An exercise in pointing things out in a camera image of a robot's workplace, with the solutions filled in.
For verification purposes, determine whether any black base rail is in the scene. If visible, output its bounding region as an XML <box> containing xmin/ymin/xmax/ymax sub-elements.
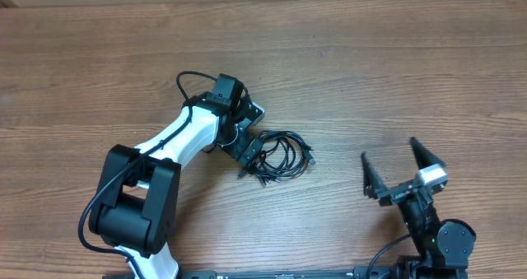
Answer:
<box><xmin>172</xmin><ymin>265</ymin><xmax>400</xmax><ymax>279</ymax></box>

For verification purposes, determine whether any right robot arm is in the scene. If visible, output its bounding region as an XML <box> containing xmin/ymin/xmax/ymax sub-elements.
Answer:
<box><xmin>361</xmin><ymin>137</ymin><xmax>477</xmax><ymax>279</ymax></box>

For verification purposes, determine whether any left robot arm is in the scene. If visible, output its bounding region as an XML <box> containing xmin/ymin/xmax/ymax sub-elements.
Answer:
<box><xmin>77</xmin><ymin>74</ymin><xmax>264</xmax><ymax>278</ymax></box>

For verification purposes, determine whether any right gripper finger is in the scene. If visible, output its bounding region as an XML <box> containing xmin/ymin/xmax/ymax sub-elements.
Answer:
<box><xmin>409</xmin><ymin>137</ymin><xmax>447</xmax><ymax>170</ymax></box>
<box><xmin>361</xmin><ymin>152</ymin><xmax>387</xmax><ymax>199</ymax></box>

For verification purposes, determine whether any black cable bundle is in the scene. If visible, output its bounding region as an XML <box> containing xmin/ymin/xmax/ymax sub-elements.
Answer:
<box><xmin>236</xmin><ymin>129</ymin><xmax>317</xmax><ymax>188</ymax></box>

